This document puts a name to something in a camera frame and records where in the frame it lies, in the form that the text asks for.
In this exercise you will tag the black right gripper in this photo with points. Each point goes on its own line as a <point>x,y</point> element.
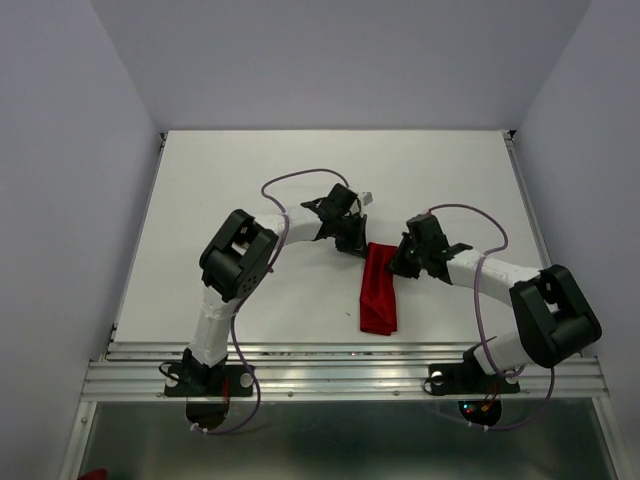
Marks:
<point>397,265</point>

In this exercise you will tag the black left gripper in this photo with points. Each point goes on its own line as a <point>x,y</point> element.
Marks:
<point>356,245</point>

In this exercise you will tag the red cloth napkin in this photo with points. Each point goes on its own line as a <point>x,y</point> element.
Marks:
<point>377,301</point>

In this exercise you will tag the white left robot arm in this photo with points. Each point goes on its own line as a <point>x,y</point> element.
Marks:
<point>244,250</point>

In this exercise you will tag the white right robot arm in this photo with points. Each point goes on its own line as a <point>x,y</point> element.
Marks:
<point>553,319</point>

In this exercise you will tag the red object bottom left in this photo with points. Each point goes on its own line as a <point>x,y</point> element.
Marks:
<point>96,474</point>

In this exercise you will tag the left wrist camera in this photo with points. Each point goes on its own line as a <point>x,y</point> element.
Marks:
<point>365,198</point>

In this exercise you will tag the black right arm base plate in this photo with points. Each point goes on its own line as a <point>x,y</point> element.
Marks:
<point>445,379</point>

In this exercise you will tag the aluminium right side rail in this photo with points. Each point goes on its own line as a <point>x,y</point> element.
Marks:
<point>543,253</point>

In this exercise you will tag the aluminium rail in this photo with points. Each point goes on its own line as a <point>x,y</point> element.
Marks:
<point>543,253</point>
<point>133,238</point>

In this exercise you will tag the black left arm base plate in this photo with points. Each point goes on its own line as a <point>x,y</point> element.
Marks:
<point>226,381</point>

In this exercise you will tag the aluminium left side rail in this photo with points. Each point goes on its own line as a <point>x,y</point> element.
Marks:
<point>133,238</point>

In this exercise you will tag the aluminium front rail frame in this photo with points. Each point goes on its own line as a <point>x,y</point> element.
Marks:
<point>309,372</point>

